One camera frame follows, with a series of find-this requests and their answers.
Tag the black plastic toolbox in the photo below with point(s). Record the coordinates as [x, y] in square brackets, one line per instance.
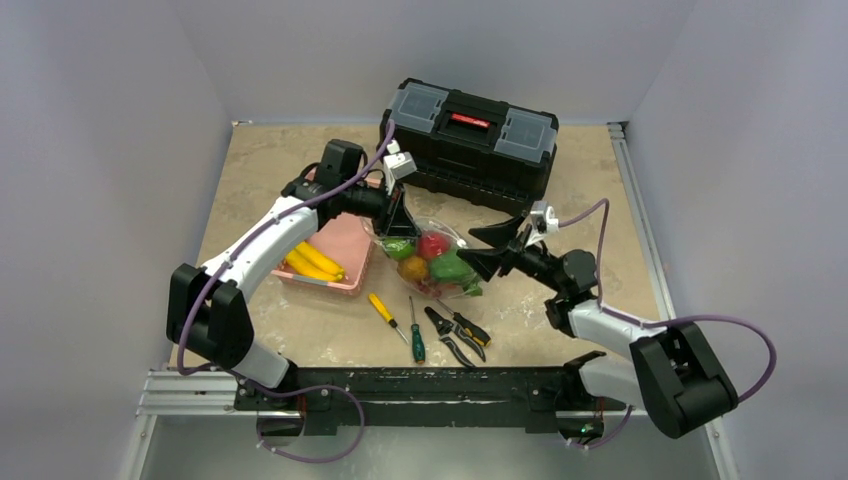
[490, 153]

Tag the yellow toy banana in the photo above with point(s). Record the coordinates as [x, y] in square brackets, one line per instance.
[320, 260]
[303, 267]

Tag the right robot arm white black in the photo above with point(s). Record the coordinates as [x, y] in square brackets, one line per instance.
[671, 372]

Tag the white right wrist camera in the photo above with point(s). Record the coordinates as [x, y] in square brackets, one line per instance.
[542, 220]

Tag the red toy bell pepper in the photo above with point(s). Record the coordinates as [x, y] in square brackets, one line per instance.
[432, 244]

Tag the green toy melon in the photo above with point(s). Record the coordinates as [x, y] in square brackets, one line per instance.
[399, 249]

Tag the orange toy fruit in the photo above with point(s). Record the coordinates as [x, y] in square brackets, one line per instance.
[413, 269]

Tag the green toy bell pepper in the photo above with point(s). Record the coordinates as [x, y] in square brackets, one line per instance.
[450, 276]

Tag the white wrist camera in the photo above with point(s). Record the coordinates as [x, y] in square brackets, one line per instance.
[397, 164]
[542, 220]

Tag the green handled screwdriver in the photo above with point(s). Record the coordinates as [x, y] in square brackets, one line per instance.
[417, 344]

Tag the pink plastic basket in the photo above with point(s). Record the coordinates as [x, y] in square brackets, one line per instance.
[345, 241]

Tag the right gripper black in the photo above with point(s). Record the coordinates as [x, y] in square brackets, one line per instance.
[516, 245]

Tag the clear zip top bag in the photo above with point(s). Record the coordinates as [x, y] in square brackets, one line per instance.
[424, 224]

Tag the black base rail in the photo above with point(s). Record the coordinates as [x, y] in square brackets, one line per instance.
[535, 399]

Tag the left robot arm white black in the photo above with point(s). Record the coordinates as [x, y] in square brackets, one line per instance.
[208, 305]

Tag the yellow toy banana lower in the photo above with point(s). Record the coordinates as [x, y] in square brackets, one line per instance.
[303, 267]

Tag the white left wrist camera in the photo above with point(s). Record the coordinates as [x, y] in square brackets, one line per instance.
[397, 164]

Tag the yellow handled screwdriver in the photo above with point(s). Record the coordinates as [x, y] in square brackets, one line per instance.
[385, 314]

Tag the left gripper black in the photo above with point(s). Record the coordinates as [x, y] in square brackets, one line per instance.
[393, 219]

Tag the black orange screwdriver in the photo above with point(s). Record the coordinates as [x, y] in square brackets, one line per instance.
[478, 335]

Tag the yellow toy banana upper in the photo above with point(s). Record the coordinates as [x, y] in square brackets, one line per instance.
[320, 260]

